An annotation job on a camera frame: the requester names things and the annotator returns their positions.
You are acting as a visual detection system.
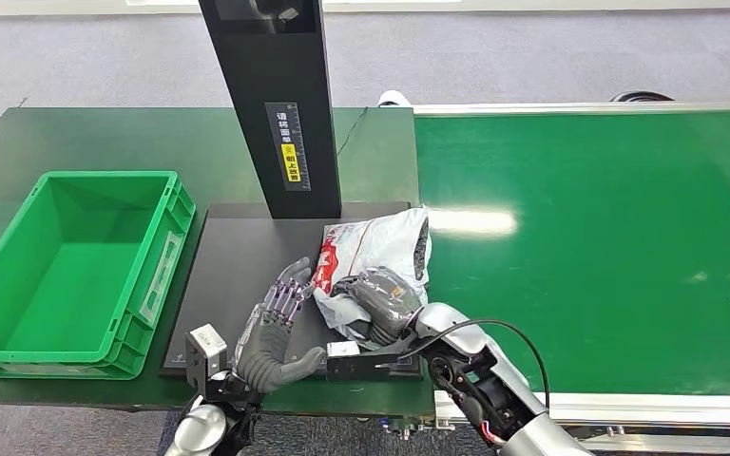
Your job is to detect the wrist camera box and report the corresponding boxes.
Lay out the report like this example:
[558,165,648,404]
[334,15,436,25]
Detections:
[325,340,428,384]
[184,323,230,399]

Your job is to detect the white round object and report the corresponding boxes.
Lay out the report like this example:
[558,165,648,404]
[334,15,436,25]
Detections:
[376,90,413,109]

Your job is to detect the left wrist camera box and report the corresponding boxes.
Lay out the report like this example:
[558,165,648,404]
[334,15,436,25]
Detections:
[184,323,230,399]

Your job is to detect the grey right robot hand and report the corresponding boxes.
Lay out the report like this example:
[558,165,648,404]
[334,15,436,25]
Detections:
[330,266,426,348]

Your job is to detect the black yellow instruction label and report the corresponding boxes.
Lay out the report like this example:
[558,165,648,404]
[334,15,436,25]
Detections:
[263,101,312,193]

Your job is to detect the clear crate label pocket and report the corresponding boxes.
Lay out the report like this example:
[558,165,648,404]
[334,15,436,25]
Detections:
[139,230,184,326]

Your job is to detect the white red-printed mailer package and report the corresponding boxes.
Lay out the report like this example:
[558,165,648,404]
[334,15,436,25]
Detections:
[312,205,433,352]

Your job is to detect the black round object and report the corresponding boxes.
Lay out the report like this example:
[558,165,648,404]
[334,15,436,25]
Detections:
[609,91,677,105]

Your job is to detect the dark green table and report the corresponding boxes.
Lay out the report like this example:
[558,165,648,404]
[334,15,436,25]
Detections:
[0,105,437,418]

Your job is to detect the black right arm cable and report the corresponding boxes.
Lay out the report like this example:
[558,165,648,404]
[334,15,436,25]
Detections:
[374,318,552,411]

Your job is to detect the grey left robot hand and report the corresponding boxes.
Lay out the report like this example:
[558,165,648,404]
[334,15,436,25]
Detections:
[234,256,329,395]

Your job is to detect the metal fittings under table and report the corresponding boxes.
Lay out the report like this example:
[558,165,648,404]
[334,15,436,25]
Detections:
[377,415,458,443]

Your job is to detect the thin black table cable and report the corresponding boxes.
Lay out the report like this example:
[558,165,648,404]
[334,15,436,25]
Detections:
[336,107,370,158]

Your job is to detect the green conveyor belt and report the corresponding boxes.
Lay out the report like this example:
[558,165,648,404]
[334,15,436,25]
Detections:
[414,111,730,397]

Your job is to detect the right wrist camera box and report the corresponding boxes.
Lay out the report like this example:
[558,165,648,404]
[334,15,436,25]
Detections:
[325,340,428,384]

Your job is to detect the black inbound scanner machine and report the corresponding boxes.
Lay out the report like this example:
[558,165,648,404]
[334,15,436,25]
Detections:
[161,0,426,382]

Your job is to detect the green plastic crate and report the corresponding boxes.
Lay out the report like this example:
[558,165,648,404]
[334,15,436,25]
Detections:
[0,170,197,381]

